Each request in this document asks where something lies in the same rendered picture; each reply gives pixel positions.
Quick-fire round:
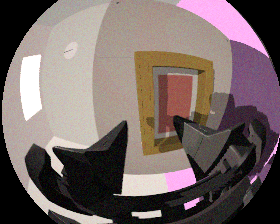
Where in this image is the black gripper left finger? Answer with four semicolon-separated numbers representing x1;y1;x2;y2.
52;121;129;194

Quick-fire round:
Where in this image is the brown picture frame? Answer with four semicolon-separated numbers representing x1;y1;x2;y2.
134;51;214;156

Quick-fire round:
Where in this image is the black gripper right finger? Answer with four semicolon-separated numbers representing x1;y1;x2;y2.
172;114;245;182

